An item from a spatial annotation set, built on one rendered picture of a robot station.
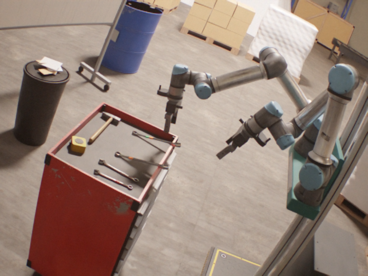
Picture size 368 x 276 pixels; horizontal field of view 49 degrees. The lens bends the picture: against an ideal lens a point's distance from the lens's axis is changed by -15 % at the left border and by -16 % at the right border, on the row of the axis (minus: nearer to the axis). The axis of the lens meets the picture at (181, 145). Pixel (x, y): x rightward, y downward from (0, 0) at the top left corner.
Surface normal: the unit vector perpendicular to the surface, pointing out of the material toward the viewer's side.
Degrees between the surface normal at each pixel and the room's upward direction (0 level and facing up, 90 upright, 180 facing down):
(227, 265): 0
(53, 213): 90
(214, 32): 90
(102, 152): 0
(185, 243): 0
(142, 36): 90
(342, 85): 82
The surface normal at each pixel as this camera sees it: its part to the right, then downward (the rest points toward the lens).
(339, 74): -0.53, 0.05
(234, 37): -0.13, 0.42
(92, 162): 0.37, -0.82
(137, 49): 0.51, 0.57
